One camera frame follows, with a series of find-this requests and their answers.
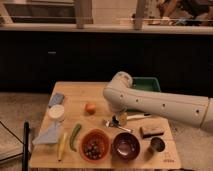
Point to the purple bowl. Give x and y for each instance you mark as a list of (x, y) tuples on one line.
[(125, 147)]

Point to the yellow banana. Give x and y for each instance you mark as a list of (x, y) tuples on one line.
[(61, 146)]

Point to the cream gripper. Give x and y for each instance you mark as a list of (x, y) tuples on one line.
[(122, 119)]

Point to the orange apple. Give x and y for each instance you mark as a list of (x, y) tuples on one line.
[(90, 108)]

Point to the orange bowl with grapes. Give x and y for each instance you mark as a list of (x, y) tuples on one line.
[(94, 146)]

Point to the light blue cloth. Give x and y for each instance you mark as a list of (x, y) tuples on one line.
[(49, 135)]

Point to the white round container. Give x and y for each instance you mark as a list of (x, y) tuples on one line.
[(57, 113)]

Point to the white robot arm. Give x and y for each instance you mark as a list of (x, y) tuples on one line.
[(196, 111)]

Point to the green plastic tray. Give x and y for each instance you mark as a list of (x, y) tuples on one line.
[(146, 84)]

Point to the black pole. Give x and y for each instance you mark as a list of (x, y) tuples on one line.
[(25, 147)]

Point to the metal cup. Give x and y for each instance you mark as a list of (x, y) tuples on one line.
[(156, 145)]

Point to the metal spoon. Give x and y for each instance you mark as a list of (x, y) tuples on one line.
[(110, 124)]

